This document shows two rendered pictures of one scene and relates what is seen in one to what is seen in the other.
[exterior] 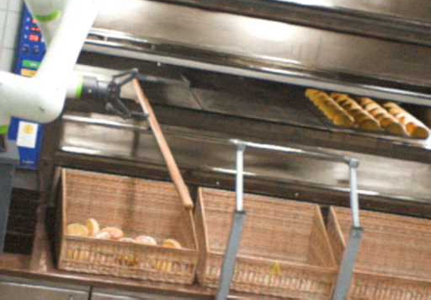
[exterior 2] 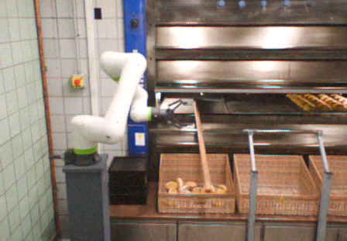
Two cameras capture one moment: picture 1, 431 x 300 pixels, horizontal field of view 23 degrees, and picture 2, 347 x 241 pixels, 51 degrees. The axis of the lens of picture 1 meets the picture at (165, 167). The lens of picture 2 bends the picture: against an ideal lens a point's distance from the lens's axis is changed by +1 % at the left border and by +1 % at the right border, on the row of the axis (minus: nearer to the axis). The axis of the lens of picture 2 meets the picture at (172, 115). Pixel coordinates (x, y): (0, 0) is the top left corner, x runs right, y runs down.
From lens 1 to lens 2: 1.66 m
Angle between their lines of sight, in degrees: 12
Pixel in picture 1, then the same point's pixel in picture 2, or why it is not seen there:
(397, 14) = (333, 45)
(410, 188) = not seen: outside the picture
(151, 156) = (206, 141)
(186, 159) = (225, 140)
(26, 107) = (99, 136)
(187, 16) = (213, 66)
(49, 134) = (151, 137)
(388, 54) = (330, 67)
